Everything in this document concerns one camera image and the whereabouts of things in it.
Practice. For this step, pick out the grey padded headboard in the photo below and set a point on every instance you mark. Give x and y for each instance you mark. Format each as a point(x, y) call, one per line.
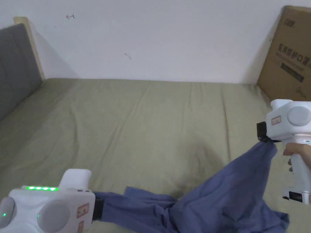
point(17, 68)

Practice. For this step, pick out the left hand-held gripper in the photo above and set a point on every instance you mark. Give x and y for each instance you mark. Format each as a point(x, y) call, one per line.
point(60, 208)

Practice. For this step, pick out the brown cardboard carton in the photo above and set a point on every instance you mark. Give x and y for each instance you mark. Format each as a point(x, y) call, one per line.
point(289, 53)

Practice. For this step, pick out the person's right hand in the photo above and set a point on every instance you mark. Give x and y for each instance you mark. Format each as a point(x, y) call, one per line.
point(300, 151)

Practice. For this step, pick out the bed with pale green sheet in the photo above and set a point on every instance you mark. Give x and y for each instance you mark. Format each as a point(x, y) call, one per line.
point(136, 126)

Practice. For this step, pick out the dark blue shirt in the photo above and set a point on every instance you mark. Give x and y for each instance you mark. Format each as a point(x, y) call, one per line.
point(218, 201)

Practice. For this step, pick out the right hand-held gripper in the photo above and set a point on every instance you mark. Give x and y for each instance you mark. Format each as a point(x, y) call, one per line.
point(289, 121)

